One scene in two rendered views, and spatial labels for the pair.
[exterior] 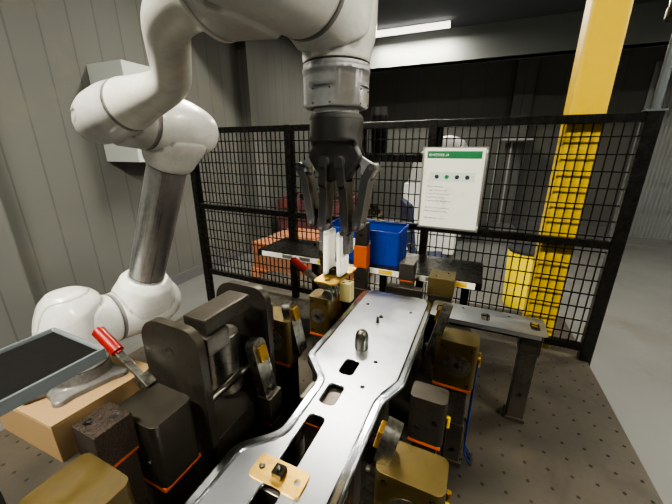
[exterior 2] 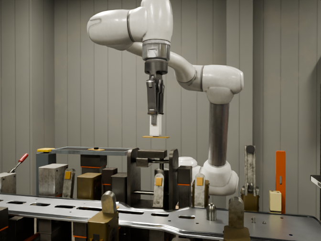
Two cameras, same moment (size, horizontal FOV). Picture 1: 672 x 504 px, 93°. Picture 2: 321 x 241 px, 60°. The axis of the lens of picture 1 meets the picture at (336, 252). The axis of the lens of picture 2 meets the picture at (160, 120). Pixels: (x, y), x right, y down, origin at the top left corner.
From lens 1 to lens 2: 94 cm
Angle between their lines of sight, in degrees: 79
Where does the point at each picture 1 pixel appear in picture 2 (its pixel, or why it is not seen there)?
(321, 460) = not seen: hidden behind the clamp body
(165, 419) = (114, 176)
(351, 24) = (137, 31)
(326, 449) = (123, 216)
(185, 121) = (214, 76)
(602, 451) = not seen: outside the picture
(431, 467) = (101, 219)
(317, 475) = not seen: hidden behind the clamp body
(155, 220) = (211, 128)
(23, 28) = (289, 42)
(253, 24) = (112, 46)
